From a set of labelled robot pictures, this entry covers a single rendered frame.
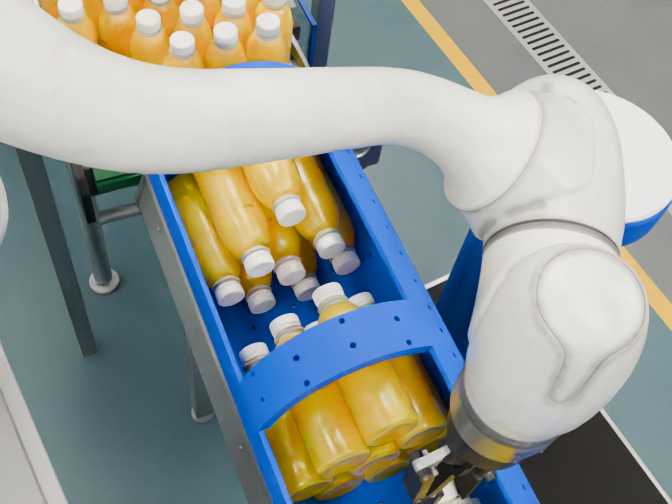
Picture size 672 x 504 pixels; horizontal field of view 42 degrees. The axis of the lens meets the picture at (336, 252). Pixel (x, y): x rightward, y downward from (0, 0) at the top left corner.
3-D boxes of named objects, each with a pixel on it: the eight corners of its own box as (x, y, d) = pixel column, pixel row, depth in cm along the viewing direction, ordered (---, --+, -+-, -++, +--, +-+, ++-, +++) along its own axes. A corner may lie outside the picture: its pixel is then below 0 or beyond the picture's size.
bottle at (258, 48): (287, 114, 157) (294, 39, 141) (250, 122, 155) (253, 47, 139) (275, 86, 160) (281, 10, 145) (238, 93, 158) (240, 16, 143)
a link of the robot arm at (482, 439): (600, 419, 66) (573, 445, 71) (541, 318, 70) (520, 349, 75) (497, 461, 63) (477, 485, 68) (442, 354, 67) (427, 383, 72)
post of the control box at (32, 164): (82, 357, 224) (-3, 95, 139) (78, 343, 226) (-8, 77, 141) (98, 352, 225) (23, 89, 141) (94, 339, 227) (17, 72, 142)
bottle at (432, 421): (446, 434, 109) (386, 311, 118) (451, 417, 103) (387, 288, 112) (395, 456, 108) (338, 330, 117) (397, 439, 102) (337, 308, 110)
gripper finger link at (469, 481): (463, 453, 87) (470, 451, 87) (449, 474, 92) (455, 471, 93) (477, 481, 85) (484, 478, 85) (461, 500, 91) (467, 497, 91)
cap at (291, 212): (285, 196, 113) (290, 207, 112) (306, 200, 116) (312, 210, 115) (268, 214, 115) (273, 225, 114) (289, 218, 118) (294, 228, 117)
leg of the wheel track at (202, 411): (195, 426, 217) (186, 310, 164) (188, 406, 220) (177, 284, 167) (217, 419, 219) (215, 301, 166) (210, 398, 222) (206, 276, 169)
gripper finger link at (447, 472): (489, 459, 75) (476, 463, 75) (439, 502, 84) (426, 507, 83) (468, 419, 77) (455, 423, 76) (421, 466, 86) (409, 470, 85)
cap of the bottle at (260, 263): (264, 265, 118) (269, 275, 117) (239, 268, 116) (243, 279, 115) (274, 248, 115) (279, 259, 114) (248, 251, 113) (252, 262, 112)
